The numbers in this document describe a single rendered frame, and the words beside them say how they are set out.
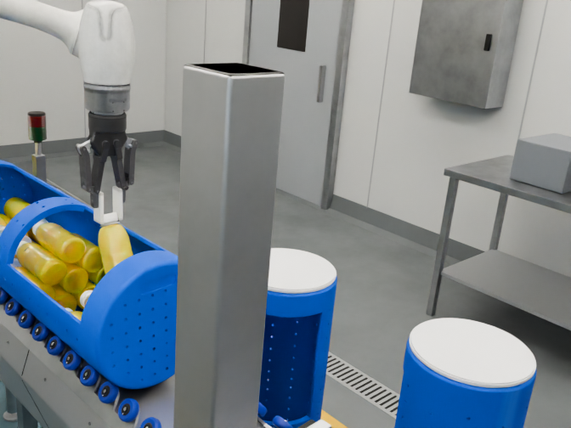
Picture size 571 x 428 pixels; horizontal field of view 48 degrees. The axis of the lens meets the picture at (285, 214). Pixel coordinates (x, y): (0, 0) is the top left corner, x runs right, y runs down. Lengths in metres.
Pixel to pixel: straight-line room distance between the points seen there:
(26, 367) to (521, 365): 1.13
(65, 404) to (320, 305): 0.67
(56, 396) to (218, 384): 1.00
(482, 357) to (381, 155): 3.67
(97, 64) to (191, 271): 0.79
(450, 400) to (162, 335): 0.62
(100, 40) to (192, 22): 5.55
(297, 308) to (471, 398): 0.51
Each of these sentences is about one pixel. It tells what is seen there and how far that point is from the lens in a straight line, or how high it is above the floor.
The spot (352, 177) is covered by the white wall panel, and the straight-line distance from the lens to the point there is 5.28.
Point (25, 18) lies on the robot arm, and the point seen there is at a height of 1.66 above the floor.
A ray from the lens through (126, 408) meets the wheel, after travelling 1.33.
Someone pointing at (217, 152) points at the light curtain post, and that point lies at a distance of 0.50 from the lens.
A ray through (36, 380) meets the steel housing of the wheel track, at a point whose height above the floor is 0.86.
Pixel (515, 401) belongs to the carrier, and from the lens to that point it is 1.47.
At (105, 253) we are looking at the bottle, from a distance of 1.39.
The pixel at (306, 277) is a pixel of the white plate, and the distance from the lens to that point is 1.72.
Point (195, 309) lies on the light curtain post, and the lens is 0.57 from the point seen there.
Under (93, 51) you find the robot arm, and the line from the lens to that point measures 1.29.
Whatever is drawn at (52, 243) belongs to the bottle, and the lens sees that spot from 1.62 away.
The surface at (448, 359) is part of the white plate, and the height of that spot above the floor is 1.04.
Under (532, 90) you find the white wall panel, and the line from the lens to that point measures 4.36.
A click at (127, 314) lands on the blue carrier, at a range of 1.29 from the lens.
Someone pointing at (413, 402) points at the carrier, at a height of 0.92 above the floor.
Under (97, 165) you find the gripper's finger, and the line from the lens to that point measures 1.36.
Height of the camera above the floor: 1.76
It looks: 19 degrees down
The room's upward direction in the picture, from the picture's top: 5 degrees clockwise
